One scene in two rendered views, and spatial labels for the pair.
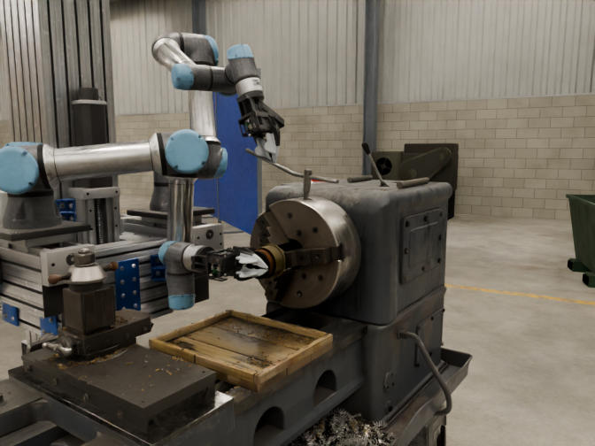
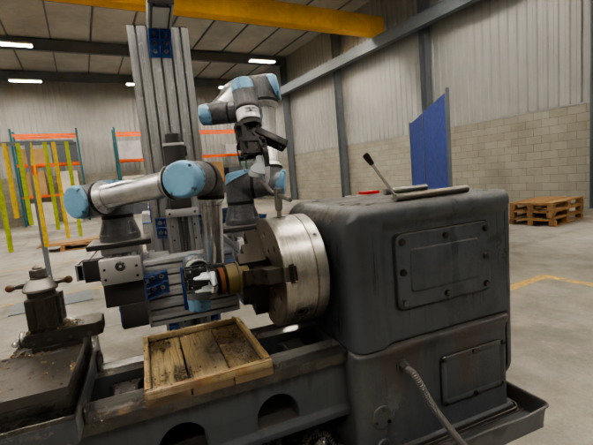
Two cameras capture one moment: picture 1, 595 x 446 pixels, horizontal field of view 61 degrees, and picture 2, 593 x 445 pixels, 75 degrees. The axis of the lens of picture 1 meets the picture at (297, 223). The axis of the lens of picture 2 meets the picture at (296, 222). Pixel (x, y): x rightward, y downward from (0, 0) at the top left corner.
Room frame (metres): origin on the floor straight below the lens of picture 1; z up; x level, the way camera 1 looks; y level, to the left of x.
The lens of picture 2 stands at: (0.52, -0.67, 1.35)
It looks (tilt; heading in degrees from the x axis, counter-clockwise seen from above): 7 degrees down; 33
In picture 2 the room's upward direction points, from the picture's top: 5 degrees counter-clockwise
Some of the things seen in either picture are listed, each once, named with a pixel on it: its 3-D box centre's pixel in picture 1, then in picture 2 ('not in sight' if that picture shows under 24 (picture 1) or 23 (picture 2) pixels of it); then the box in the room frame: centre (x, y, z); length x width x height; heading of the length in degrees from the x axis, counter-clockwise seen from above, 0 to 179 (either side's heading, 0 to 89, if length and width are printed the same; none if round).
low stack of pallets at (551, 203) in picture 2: not in sight; (545, 210); (9.63, -0.64, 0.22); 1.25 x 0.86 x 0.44; 155
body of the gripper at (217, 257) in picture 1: (218, 262); (198, 275); (1.31, 0.21, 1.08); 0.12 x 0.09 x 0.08; 54
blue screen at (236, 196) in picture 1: (218, 162); (425, 172); (8.17, 1.28, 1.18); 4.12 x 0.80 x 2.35; 23
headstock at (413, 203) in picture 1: (361, 238); (394, 253); (1.78, -0.23, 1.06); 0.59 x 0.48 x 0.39; 145
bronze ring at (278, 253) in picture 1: (267, 261); (232, 278); (1.31, 0.08, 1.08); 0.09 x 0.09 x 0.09; 54
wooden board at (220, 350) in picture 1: (242, 343); (201, 353); (1.22, 0.14, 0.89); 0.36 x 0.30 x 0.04; 55
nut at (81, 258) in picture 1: (84, 256); (37, 271); (0.97, 0.42, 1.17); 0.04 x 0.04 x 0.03
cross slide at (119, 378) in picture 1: (108, 370); (45, 363); (0.93, 0.37, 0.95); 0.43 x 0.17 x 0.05; 55
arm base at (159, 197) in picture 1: (170, 195); (241, 212); (1.82, 0.46, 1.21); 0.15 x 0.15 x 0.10
